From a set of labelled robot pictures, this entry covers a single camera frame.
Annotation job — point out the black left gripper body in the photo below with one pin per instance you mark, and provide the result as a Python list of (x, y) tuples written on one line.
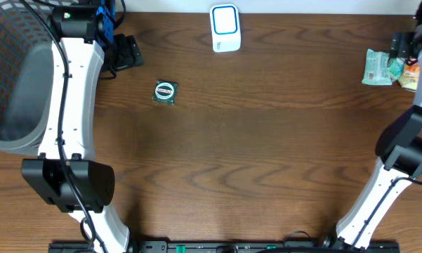
[(127, 53)]

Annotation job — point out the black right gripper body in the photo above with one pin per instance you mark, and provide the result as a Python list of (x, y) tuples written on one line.
[(406, 41)]

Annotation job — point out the green Kleenex tissue pack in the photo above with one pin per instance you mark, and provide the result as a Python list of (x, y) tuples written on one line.
[(395, 68)]

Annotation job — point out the orange tissue pack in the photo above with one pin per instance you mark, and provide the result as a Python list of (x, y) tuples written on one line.
[(411, 71)]

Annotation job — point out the yellow snack bag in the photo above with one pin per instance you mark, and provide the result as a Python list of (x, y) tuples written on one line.
[(408, 83)]

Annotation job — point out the teal wet wipe packet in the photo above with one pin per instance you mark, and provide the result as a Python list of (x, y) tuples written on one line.
[(376, 71)]

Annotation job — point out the green Zam-Buk tin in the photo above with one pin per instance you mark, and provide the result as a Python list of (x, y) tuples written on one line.
[(165, 92)]

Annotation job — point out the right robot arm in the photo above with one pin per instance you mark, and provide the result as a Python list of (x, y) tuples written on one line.
[(398, 164)]

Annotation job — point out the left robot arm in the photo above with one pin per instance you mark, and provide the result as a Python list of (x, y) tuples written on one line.
[(65, 174)]

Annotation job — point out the white barcode scanner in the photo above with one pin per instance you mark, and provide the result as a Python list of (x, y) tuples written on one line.
[(225, 28)]

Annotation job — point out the dark grey plastic mesh basket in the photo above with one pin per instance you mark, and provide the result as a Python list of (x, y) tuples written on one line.
[(26, 75)]

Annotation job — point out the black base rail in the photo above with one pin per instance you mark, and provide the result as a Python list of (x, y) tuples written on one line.
[(188, 247)]

